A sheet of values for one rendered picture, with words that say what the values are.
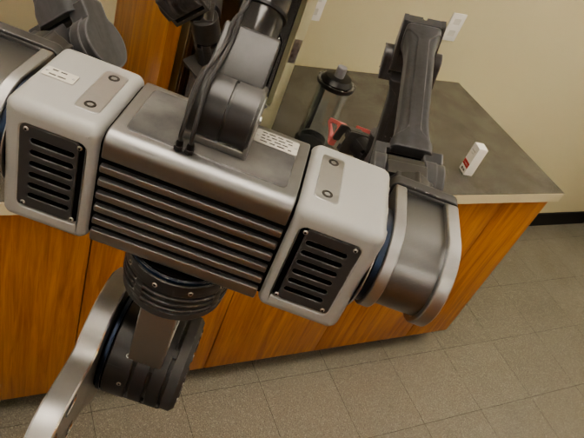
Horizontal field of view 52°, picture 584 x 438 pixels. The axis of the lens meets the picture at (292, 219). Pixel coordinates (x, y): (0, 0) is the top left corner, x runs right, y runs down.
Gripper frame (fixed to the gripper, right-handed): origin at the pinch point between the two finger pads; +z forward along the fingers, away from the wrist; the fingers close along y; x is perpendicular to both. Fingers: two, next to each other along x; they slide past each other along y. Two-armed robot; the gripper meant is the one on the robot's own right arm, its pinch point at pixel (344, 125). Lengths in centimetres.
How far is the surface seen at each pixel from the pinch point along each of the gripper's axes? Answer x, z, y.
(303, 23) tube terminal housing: -15.8, 18.2, 15.2
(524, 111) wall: -4, 63, -151
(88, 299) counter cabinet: 67, -7, 49
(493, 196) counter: 4, -11, -62
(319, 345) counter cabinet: 89, -6, -47
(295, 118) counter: 14.7, 25.4, -4.1
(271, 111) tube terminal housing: 11.4, 18.8, 9.6
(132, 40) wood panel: 11, 36, 49
